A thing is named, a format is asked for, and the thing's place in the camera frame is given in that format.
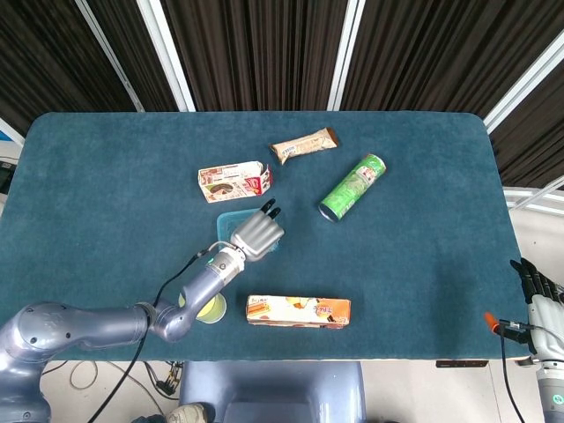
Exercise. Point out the green chips can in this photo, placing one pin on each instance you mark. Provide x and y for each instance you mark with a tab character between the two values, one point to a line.
352	187

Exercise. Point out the brown beige snack bar wrapper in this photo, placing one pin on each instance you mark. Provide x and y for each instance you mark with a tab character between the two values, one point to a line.
304	144

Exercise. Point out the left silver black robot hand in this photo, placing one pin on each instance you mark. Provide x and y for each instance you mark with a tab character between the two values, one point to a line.
260	235

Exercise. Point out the blue plastic lid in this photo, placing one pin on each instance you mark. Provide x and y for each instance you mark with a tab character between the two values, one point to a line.
229	220

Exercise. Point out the yellow tennis ball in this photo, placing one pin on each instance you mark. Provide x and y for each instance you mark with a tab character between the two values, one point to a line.
210	310

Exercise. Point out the thin grey frame post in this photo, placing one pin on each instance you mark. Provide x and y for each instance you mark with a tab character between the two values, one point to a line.
110	57

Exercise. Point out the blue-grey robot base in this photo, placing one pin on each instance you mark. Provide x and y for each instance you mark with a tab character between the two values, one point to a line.
273	392

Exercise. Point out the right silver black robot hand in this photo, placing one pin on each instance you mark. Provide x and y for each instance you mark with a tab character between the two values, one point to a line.
548	326

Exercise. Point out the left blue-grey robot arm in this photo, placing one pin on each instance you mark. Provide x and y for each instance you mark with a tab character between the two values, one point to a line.
88	326

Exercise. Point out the orange egg roll box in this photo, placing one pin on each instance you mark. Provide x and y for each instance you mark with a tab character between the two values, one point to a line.
299	310

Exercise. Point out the blue velvet table cloth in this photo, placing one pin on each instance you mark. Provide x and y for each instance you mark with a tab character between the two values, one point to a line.
396	273

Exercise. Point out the white sneaker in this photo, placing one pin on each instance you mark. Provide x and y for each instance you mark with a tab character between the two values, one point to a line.
187	414

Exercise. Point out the black table control panel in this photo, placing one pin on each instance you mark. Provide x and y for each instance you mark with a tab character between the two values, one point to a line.
462	364

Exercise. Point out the dark pleated curtain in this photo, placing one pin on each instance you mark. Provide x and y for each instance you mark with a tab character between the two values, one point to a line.
264	53

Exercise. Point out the red white snack carton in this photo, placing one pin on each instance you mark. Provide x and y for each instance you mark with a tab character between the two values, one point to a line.
220	176

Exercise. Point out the white frame post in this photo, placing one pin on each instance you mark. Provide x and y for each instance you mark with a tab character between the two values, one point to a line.
529	75
167	53
346	53

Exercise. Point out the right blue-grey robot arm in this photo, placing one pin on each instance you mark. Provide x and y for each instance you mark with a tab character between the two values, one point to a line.
551	396

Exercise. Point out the clear tennis ball tube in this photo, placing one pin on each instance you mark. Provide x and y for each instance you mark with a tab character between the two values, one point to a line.
219	313

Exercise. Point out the blue white sign board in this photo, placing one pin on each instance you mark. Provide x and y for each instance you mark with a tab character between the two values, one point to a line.
9	134

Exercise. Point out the white metal rail frame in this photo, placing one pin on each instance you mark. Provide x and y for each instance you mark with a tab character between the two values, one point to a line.
533	202

